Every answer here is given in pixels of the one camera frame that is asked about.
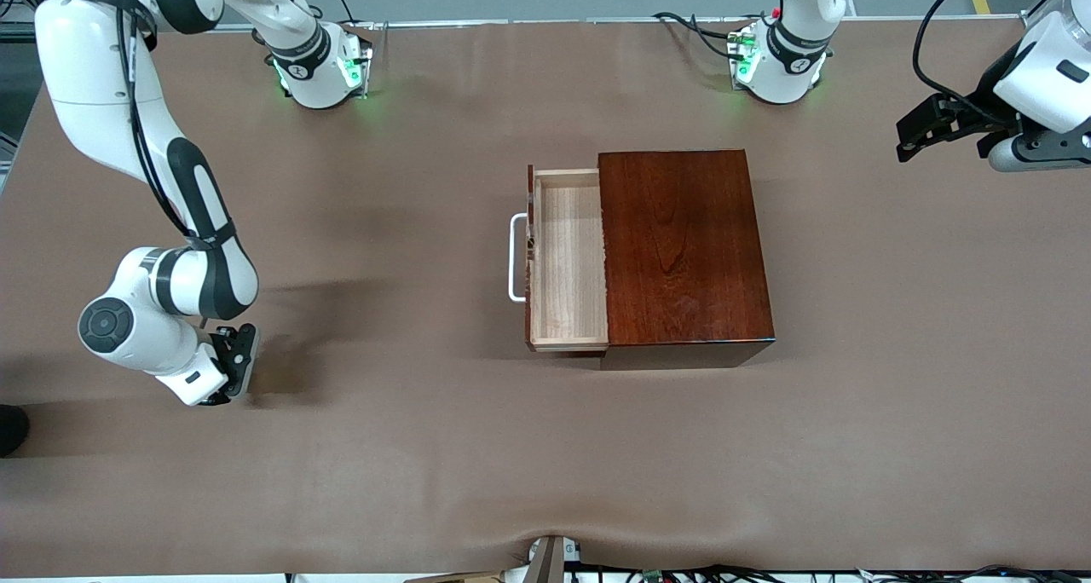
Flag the light wood drawer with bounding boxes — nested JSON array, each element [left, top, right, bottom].
[[508, 165, 610, 354]]

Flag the black round object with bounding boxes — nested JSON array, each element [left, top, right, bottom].
[[0, 404, 32, 459]]

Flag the brown table mat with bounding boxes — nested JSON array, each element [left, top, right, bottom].
[[0, 16, 1091, 580]]

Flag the dark red-brown wooden cabinet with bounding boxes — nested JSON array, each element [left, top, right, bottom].
[[597, 148, 776, 371]]

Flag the grey metal bracket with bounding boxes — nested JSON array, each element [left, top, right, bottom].
[[527, 534, 582, 583]]

